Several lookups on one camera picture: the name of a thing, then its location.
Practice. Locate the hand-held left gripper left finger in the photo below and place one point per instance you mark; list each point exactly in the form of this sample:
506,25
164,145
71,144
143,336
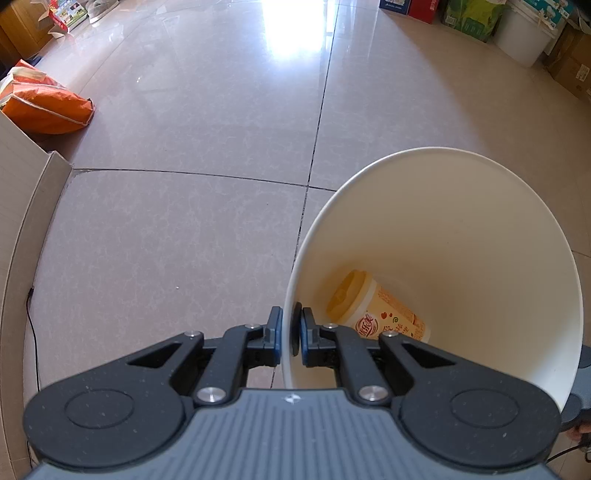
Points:
276,333

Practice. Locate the yellow drink cup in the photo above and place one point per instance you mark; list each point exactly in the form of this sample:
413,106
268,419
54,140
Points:
369,304

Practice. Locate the wooden cabinet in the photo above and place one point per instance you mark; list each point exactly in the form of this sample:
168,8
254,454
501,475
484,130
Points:
18,27

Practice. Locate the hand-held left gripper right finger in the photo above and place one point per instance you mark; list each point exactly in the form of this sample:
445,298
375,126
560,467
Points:
305,333

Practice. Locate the green printed bag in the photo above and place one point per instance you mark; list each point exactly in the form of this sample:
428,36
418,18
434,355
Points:
473,16

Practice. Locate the brown cardboard boxes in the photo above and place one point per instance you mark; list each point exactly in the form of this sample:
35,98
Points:
572,64

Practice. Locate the pair of grey shoes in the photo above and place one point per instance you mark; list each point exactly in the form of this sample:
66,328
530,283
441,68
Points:
102,10

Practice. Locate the blue carton box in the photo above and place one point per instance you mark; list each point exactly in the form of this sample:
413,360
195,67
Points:
395,5

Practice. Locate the orange woven bag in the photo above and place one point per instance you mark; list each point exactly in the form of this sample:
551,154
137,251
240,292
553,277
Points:
41,108

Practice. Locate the red carton box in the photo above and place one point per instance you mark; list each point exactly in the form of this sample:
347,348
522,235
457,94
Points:
424,9

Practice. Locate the white lidded pail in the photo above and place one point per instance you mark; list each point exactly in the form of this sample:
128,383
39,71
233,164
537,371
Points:
526,32

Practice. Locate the white plastic bucket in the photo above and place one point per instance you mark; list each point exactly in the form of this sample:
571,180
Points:
461,258

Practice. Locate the colourful printed box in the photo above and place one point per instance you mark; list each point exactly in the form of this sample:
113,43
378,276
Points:
64,14

